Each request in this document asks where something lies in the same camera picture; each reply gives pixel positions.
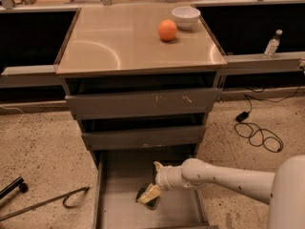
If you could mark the grey top drawer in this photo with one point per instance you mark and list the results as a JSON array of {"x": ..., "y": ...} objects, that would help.
[{"x": 169, "y": 102}]

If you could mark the grey metal drawer cabinet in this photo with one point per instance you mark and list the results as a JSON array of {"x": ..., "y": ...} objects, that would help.
[{"x": 117, "y": 49}]

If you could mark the orange fruit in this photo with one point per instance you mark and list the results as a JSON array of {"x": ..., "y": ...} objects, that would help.
[{"x": 167, "y": 30}]

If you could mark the black caster wheel leg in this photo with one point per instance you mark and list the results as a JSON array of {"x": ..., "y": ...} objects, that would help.
[{"x": 17, "y": 183}]

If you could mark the white bowl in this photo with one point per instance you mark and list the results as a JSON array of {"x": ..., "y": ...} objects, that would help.
[{"x": 185, "y": 17}]

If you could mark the grey open bottom drawer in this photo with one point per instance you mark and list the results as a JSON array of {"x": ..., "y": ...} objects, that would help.
[{"x": 123, "y": 173}]

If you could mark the grey metal left rail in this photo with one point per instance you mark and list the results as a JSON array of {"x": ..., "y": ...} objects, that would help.
[{"x": 29, "y": 76}]

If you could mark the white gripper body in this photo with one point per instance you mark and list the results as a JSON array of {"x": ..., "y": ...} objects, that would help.
[{"x": 165, "y": 176}]

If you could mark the green yellow sponge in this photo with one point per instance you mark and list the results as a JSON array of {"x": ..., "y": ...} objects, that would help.
[{"x": 140, "y": 192}]

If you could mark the clear plastic water bottle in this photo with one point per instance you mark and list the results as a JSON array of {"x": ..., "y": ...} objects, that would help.
[{"x": 273, "y": 44}]

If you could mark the grey metal side rail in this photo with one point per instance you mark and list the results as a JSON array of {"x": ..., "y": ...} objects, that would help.
[{"x": 258, "y": 63}]

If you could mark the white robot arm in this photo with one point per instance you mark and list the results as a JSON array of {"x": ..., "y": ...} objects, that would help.
[{"x": 283, "y": 190}]

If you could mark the metal rod with hook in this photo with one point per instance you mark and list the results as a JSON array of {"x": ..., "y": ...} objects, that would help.
[{"x": 63, "y": 197}]

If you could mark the grey middle drawer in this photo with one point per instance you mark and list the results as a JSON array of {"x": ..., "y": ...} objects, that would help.
[{"x": 144, "y": 138}]

